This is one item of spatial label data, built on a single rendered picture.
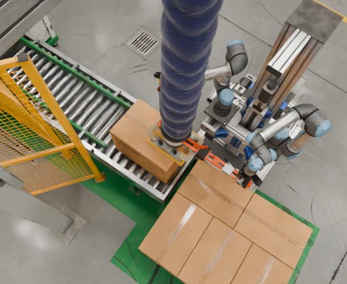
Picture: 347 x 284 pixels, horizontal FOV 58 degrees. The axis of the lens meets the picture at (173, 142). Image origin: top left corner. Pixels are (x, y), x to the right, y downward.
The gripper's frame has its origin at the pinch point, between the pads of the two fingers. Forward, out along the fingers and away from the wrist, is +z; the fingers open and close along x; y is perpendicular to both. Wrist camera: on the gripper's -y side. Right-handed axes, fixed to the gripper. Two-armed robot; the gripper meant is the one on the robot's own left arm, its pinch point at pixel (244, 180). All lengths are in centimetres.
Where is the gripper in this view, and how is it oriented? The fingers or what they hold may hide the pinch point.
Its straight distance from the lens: 229.1
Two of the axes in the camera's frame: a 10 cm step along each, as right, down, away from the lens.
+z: -0.4, 3.8, 9.2
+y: -7.9, -5.7, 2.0
